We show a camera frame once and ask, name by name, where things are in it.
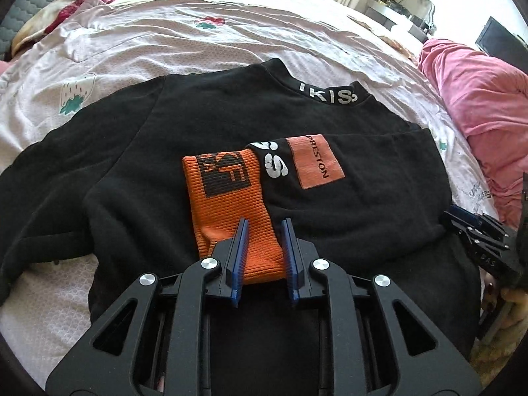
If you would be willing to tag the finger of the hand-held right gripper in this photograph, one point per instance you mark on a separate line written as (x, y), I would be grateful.
(462, 229)
(464, 211)

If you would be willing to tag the black sweatshirt with orange cuffs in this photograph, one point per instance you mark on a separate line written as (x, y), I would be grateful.
(185, 111)

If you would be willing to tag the white desk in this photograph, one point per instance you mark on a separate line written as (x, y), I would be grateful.
(392, 14)

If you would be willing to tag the pink blanket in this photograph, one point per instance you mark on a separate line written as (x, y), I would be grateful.
(474, 90)

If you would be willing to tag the pink strawberry print bed sheet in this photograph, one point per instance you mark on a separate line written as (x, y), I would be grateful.
(206, 45)

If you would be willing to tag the person's right hand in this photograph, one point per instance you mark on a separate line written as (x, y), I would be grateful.
(511, 309)

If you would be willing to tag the black monitor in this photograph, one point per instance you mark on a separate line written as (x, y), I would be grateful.
(491, 37)

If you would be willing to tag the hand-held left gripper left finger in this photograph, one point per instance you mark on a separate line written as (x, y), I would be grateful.
(240, 255)

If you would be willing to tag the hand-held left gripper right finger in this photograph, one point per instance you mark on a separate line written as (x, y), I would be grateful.
(290, 264)

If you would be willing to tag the grey quilted headboard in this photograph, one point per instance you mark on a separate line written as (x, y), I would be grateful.
(24, 12)

